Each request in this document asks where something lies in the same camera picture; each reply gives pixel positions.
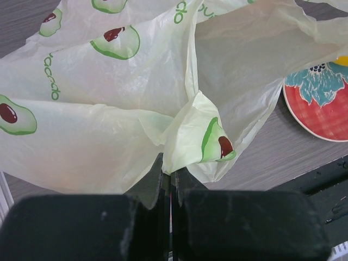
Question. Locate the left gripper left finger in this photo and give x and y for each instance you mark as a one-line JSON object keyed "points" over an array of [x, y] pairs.
{"points": [[129, 226]]}

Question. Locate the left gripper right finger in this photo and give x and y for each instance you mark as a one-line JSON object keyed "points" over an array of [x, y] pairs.
{"points": [[243, 225]]}

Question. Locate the yellow fake mango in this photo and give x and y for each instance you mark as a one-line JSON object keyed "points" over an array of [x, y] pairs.
{"points": [[343, 61]]}

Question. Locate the green avocado plastic bag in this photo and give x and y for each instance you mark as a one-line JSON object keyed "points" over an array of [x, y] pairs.
{"points": [[103, 87]]}

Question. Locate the red floral plate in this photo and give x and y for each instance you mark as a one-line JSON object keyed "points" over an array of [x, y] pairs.
{"points": [[317, 99]]}

